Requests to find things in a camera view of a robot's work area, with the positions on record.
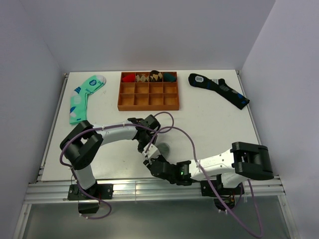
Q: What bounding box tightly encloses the grey sock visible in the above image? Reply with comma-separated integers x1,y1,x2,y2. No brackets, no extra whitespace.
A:
157,142,170,158

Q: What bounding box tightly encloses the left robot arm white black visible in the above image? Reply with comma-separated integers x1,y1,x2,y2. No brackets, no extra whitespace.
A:
60,115,160,199

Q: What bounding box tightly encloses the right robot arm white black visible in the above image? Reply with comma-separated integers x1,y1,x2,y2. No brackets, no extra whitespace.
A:
142,142,274,195

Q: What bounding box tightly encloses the brown wooden compartment tray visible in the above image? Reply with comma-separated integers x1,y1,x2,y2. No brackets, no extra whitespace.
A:
118,71,180,111

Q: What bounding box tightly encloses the beige argyle rolled sock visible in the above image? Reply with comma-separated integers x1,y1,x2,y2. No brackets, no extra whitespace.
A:
136,72,149,83

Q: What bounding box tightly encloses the red rolled sock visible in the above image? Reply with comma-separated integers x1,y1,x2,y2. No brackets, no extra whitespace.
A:
122,74,135,83

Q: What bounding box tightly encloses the dark brown argyle rolled sock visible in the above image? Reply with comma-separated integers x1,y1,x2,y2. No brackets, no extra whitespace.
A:
149,70,163,82

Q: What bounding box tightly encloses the teal rolled sock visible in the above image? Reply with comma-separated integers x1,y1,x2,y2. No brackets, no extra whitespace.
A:
163,72,177,82

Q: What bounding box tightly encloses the mint green patterned sock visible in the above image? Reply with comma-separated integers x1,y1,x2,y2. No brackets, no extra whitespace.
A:
69,75,106,125

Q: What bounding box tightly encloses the black blue patterned sock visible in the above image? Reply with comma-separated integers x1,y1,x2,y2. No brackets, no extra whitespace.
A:
188,73,250,110

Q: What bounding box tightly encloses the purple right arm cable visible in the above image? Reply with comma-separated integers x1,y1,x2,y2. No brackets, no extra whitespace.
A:
146,126,264,239

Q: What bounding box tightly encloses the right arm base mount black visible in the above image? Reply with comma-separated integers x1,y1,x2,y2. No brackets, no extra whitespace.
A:
200,176,244,212

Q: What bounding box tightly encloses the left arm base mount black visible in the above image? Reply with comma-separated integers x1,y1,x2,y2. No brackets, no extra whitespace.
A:
67,183,113,220

